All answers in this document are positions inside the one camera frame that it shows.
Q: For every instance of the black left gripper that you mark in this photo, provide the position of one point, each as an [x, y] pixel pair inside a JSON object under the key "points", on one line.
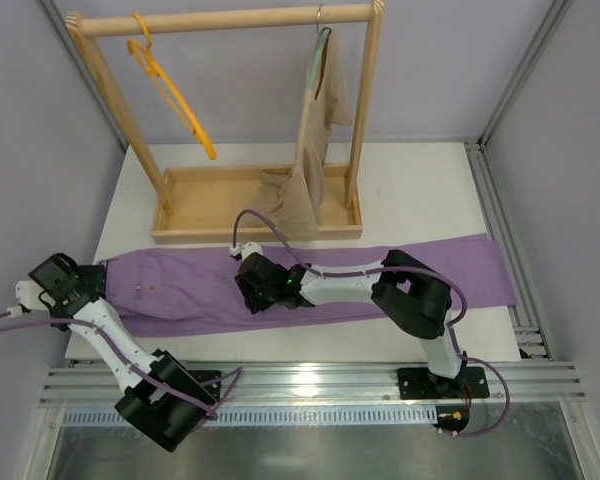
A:
{"points": [[94, 279]]}

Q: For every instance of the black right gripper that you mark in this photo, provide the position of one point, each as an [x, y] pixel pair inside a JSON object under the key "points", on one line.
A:
{"points": [[253, 293]]}

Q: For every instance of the purple trousers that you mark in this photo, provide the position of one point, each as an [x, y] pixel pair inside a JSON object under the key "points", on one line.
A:
{"points": [[170, 292]]}

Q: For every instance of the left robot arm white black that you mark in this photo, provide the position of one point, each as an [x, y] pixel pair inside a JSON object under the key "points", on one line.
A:
{"points": [[160, 398]]}

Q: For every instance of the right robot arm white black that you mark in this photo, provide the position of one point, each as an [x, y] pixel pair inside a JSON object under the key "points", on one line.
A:
{"points": [[413, 296]]}

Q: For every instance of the beige trousers on hanger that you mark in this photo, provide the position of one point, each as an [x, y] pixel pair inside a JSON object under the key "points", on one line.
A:
{"points": [[291, 201]]}

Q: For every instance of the green hanger with metal hook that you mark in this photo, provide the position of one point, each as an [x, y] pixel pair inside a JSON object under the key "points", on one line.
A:
{"points": [[323, 34]]}

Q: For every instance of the orange plastic hanger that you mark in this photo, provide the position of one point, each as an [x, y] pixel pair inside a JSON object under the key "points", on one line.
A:
{"points": [[143, 54]]}

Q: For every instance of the wooden clothes rack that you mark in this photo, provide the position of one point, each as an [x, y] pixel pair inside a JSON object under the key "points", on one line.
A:
{"points": [[198, 204]]}

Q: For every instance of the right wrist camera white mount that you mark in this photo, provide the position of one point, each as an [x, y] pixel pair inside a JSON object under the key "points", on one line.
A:
{"points": [[243, 251]]}

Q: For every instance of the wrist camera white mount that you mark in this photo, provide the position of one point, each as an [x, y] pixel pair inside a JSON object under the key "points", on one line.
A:
{"points": [[243, 251], [27, 294]]}

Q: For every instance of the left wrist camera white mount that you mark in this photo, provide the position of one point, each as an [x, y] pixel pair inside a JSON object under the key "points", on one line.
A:
{"points": [[27, 294]]}

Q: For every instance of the aluminium mounting rail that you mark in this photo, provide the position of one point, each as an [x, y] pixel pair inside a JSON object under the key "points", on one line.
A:
{"points": [[529, 380]]}

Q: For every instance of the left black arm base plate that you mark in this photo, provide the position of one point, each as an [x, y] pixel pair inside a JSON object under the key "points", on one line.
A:
{"points": [[210, 381]]}

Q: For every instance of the slotted grey cable duct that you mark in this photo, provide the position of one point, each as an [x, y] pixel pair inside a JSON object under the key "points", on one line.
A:
{"points": [[278, 416]]}

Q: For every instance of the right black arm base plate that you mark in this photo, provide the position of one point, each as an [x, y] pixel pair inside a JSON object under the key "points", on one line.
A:
{"points": [[418, 383]]}

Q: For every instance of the right aluminium frame post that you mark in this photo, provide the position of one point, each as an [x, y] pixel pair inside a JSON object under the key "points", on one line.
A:
{"points": [[538, 42]]}

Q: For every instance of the aluminium frame post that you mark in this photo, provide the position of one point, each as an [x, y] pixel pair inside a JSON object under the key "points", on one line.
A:
{"points": [[56, 22], [538, 42]]}

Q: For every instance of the left aluminium frame post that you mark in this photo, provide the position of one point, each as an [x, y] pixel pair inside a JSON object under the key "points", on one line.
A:
{"points": [[56, 22]]}

